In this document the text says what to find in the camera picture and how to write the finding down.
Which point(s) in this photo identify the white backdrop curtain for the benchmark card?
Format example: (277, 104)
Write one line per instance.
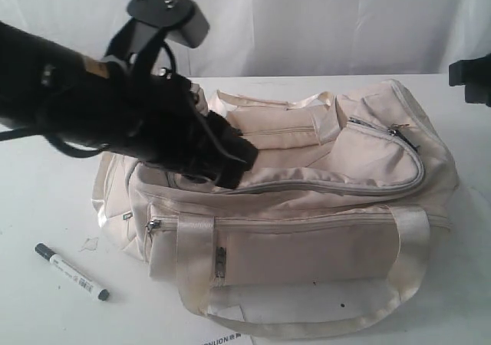
(286, 37)

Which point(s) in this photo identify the white printed paper sheet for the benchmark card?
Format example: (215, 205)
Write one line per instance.
(214, 334)

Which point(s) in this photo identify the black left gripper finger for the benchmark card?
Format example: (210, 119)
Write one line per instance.
(221, 172)
(232, 140)

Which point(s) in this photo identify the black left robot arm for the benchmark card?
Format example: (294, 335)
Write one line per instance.
(84, 108)

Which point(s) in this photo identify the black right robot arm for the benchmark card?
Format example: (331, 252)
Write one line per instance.
(474, 75)

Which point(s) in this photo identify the cream fabric duffel bag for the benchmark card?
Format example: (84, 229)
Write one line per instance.
(329, 232)

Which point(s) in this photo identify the white marker with black cap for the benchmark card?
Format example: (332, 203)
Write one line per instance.
(75, 275)

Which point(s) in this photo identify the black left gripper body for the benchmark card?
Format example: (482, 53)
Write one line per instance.
(159, 120)

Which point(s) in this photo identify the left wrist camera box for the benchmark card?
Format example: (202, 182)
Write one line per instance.
(169, 17)

